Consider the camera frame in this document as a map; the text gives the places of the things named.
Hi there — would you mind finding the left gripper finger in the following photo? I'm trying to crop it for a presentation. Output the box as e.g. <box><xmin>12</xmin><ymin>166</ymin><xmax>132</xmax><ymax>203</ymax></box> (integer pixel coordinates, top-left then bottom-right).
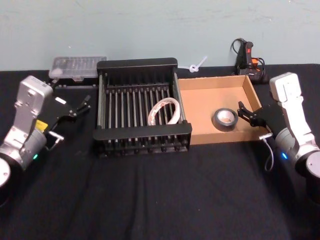
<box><xmin>79</xmin><ymin>94</ymin><xmax>91</xmax><ymax>111</ymax></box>
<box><xmin>73</xmin><ymin>104</ymin><xmax>92</xmax><ymax>118</ymax></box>

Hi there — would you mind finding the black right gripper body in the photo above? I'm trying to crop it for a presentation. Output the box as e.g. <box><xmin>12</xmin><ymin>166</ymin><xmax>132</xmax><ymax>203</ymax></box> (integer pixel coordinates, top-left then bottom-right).
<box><xmin>254</xmin><ymin>101</ymin><xmax>286</xmax><ymax>137</ymax></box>

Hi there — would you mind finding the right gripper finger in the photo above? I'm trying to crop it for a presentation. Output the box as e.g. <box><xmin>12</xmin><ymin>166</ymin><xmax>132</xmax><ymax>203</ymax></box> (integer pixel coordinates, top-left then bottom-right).
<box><xmin>236</xmin><ymin>110</ymin><xmax>259</xmax><ymax>127</ymax></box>
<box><xmin>237</xmin><ymin>100</ymin><xmax>256</xmax><ymax>119</ymax></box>

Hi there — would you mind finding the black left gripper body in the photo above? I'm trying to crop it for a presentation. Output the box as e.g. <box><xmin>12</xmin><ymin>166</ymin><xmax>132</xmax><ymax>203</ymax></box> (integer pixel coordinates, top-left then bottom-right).
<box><xmin>36</xmin><ymin>92</ymin><xmax>78</xmax><ymax>135</ymax></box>

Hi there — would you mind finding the roll of silver tape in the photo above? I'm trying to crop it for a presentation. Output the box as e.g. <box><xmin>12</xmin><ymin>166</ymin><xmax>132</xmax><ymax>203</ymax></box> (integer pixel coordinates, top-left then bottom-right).
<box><xmin>212</xmin><ymin>107</ymin><xmax>239</xmax><ymax>132</ymax></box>

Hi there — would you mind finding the clear plastic case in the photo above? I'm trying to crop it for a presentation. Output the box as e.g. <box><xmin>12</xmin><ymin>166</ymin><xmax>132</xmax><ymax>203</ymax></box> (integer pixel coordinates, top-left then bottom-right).
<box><xmin>48</xmin><ymin>56</ymin><xmax>108</xmax><ymax>83</ymax></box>

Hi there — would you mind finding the shallow brown cardboard tray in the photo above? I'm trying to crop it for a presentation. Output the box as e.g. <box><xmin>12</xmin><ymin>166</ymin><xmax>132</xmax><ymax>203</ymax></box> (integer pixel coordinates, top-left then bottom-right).
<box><xmin>176</xmin><ymin>74</ymin><xmax>263</xmax><ymax>146</ymax></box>

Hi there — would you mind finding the black rack with steel bars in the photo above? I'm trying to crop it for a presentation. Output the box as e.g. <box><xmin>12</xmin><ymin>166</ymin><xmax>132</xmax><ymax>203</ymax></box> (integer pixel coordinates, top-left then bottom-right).
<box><xmin>92</xmin><ymin>57</ymin><xmax>193</xmax><ymax>159</ymax></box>

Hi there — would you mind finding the small white three-armed plastic piece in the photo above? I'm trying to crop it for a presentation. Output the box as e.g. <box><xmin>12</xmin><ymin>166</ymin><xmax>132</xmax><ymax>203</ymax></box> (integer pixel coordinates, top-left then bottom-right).
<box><xmin>177</xmin><ymin>56</ymin><xmax>209</xmax><ymax>74</ymax></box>

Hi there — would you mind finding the roll of white tape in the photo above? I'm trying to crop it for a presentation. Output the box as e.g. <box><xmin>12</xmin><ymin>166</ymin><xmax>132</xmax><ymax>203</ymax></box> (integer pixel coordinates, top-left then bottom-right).
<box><xmin>147</xmin><ymin>97</ymin><xmax>181</xmax><ymax>126</ymax></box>

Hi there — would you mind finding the black table cloth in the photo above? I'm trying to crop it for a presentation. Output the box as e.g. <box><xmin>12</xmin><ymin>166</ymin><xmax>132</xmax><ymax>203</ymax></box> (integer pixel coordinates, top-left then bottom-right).
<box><xmin>0</xmin><ymin>63</ymin><xmax>320</xmax><ymax>240</ymax></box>

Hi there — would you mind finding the grey right gripper cable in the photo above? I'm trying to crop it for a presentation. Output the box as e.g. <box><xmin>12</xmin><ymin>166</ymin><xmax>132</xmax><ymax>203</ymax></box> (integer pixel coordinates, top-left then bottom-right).
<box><xmin>259</xmin><ymin>134</ymin><xmax>276</xmax><ymax>172</ymax></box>

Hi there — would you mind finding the black corded tool red switch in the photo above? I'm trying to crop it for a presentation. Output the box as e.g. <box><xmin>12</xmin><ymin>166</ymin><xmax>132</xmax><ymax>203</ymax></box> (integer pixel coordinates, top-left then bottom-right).
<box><xmin>231</xmin><ymin>37</ymin><xmax>270</xmax><ymax>85</ymax></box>

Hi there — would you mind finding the plain pale wall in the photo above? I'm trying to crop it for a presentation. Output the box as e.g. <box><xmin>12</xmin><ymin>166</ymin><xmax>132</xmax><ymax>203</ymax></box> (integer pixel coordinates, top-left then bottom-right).
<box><xmin>0</xmin><ymin>0</ymin><xmax>320</xmax><ymax>74</ymax></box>

